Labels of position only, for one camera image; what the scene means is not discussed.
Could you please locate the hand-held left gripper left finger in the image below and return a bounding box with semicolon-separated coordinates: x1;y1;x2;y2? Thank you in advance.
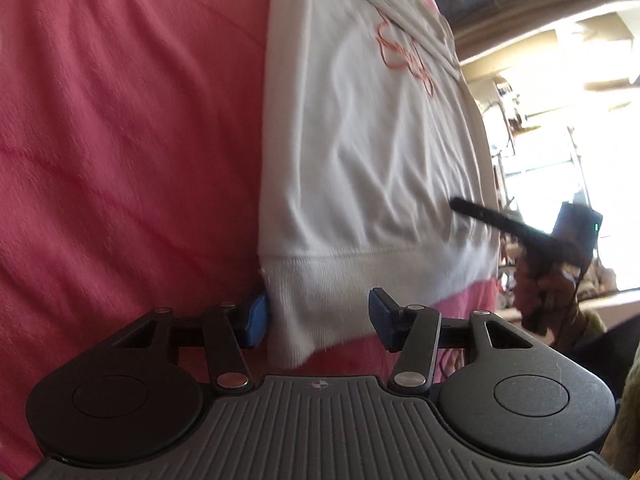
107;294;271;393

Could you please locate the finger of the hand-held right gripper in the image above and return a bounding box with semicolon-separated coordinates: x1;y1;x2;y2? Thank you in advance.
450;196;583;267

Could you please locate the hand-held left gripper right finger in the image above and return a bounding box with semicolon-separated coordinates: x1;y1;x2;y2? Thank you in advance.
368;287;533;395

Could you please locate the white sweatshirt with orange outline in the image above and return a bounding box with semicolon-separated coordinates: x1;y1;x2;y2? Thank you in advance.
257;0;501;368

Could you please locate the person's right hand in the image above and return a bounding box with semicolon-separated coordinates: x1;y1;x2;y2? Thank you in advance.
515;247;581;333

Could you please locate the person's black clothing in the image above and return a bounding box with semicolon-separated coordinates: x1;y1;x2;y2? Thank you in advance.
565;317;640;401

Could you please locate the pink floral blanket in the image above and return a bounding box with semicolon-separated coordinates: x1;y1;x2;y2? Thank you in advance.
0;0;521;480

